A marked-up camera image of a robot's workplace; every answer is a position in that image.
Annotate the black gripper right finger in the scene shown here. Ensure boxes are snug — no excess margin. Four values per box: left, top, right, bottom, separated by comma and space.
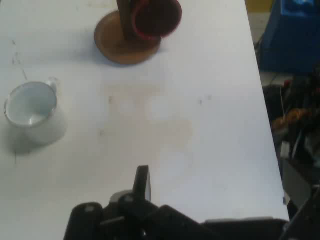
203, 216, 290, 240

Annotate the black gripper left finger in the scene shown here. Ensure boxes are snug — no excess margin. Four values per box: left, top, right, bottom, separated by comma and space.
63, 165, 208, 240

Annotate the red mug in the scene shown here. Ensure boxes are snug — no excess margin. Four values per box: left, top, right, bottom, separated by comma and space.
129, 0, 183, 42

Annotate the brown wooden mug tree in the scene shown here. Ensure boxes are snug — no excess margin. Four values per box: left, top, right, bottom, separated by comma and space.
94, 0, 162, 65

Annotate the blue box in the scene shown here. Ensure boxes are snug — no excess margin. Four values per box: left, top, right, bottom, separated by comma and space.
259, 0, 320, 75

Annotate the black bin of cables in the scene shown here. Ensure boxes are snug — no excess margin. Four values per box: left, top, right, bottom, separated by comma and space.
263, 62, 320, 176

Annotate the white enamel mug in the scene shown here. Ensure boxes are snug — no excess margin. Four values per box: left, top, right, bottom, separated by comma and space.
3, 76, 69, 154

